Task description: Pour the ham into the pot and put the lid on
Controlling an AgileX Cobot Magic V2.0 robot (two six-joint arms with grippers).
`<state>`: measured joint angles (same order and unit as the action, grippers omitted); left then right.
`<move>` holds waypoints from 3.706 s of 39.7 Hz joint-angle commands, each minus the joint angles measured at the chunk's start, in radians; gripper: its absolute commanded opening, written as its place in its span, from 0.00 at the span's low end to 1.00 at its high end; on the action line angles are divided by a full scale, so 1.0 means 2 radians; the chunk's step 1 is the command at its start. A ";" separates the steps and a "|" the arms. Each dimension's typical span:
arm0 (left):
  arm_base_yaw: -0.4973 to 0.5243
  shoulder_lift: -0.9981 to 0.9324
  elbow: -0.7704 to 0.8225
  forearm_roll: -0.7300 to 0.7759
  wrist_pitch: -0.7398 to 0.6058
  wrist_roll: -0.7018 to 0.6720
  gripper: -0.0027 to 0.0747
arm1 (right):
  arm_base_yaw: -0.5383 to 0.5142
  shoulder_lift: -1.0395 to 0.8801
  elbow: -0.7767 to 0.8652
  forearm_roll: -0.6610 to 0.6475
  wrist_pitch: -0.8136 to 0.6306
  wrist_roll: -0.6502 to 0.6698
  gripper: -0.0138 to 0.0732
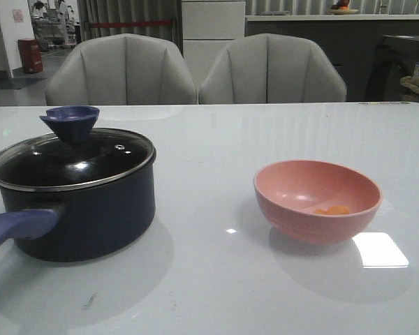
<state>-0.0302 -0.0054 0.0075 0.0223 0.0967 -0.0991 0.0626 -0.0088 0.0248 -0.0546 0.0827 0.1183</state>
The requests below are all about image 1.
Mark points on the fruit plate on counter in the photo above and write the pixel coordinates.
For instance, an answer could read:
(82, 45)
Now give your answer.
(342, 7)

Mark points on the red bin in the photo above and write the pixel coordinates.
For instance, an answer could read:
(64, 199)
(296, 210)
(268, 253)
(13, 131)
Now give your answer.
(30, 55)

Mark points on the glass lid with blue knob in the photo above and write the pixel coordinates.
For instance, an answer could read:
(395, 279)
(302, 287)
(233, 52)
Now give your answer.
(74, 155)

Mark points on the pink bowl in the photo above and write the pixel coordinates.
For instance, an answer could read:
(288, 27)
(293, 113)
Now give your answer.
(288, 193)

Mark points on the white drawer cabinet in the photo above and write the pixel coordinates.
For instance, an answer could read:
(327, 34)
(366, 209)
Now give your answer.
(206, 27)

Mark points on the orange ham slices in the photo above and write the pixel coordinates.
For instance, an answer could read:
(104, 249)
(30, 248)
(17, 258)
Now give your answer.
(334, 210)

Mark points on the grey armchair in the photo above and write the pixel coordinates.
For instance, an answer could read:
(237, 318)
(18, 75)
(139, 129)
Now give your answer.
(124, 69)
(271, 68)

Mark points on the dark appliance at right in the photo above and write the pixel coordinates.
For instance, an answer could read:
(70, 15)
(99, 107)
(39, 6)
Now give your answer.
(394, 57)

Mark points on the coloured sticker strip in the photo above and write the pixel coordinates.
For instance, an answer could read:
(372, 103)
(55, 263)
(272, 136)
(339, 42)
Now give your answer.
(384, 103)

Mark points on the right grey armchair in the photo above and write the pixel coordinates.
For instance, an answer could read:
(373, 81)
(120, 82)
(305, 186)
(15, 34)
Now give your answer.
(271, 68)

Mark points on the beige cushion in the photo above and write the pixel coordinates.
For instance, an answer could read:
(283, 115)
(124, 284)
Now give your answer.
(410, 89)

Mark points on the grey counter with white top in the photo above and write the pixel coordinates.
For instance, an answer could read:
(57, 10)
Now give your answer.
(348, 40)

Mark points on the left grey armchair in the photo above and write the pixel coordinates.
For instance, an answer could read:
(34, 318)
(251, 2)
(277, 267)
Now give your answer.
(124, 69)

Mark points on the dark blue saucepan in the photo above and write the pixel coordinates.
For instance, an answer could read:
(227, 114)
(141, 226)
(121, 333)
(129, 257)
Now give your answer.
(84, 224)

